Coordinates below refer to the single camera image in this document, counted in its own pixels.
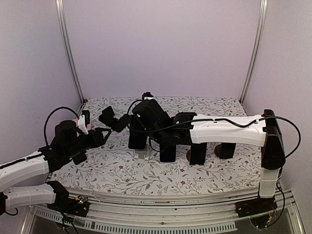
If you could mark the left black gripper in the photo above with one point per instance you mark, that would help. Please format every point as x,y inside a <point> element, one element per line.
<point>99,141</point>

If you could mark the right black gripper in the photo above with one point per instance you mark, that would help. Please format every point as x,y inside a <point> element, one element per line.
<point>133,124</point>

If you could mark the blue phone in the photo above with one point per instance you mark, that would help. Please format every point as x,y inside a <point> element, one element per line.
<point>167,154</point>
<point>137,141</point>

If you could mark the white silver stand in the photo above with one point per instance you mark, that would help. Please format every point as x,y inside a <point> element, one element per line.
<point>142,156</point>

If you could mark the dark round base stand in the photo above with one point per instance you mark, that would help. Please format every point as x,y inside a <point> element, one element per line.
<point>188,155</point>

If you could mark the teal phone dark screen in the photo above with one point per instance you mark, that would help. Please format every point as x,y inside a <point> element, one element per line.
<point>198,154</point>

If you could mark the black phone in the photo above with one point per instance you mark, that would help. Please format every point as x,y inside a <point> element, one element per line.
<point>79,158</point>
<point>227,150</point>

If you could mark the black folding phone stand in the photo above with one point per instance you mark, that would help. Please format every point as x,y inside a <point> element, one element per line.
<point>108,117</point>

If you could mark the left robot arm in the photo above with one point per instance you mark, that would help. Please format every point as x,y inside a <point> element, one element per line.
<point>70,144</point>

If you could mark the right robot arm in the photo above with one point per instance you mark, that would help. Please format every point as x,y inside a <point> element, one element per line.
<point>149,121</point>

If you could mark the black phone face down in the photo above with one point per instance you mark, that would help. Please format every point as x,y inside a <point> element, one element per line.
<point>120,124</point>

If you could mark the wooden round base stand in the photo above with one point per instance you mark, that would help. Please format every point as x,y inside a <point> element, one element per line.
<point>217,149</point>

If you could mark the pink round dish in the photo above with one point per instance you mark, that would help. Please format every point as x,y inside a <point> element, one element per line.
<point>88,126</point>

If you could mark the floral table mat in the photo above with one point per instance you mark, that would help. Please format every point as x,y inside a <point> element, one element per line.
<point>112,168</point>

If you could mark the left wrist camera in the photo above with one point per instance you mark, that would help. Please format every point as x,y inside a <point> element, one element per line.
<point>83,120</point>

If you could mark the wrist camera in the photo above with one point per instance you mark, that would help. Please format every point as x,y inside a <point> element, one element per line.
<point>147,96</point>
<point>83,120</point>

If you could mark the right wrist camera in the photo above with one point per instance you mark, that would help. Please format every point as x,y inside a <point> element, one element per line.
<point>147,96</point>

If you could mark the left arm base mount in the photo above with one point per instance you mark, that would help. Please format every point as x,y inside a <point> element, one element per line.
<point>63,204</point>

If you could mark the left aluminium frame post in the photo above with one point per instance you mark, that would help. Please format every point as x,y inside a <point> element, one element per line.
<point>68,49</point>

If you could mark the aluminium frame post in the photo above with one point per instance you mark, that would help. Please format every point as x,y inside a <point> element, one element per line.
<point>68,49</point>
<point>256,45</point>

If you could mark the right aluminium frame post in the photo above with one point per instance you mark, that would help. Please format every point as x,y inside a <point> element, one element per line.
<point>256,45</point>

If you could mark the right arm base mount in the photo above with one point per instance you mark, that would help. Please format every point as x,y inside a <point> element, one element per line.
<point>261,211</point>

